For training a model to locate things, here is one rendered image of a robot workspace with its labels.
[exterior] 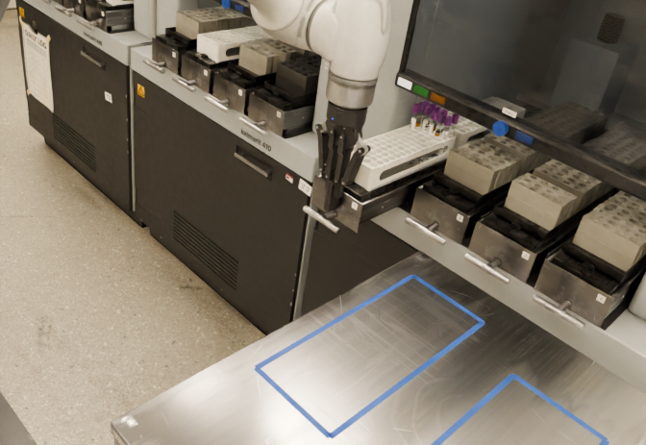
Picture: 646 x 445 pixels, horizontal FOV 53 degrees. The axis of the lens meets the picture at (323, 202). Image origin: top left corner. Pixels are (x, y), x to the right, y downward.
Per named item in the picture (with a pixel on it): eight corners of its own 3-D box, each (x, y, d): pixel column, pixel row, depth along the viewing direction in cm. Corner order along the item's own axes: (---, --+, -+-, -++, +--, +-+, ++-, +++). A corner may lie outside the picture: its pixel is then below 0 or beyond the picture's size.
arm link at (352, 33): (393, 75, 119) (338, 53, 125) (411, -11, 111) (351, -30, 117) (358, 87, 111) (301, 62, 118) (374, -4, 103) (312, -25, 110)
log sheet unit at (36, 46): (27, 94, 275) (17, 11, 256) (58, 118, 260) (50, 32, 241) (21, 95, 273) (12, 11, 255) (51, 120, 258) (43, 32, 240)
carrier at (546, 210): (558, 230, 127) (568, 204, 124) (553, 233, 126) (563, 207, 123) (508, 203, 134) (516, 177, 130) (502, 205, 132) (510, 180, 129)
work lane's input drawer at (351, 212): (483, 133, 184) (491, 104, 179) (525, 153, 176) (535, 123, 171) (295, 210, 136) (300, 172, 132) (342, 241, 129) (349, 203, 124)
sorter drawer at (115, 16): (243, 2, 263) (245, -20, 259) (265, 12, 256) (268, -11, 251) (73, 22, 216) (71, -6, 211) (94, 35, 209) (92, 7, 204)
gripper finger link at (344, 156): (352, 128, 125) (358, 131, 124) (344, 179, 130) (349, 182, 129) (338, 133, 122) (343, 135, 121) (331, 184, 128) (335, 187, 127)
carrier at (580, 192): (579, 215, 133) (588, 190, 130) (574, 218, 132) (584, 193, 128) (529, 190, 139) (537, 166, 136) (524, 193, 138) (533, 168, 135)
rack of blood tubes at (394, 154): (417, 142, 156) (423, 119, 153) (451, 160, 151) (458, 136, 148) (332, 175, 137) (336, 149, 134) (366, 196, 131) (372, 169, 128)
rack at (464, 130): (488, 116, 177) (494, 95, 174) (520, 131, 171) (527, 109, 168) (422, 141, 157) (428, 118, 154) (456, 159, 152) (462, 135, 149)
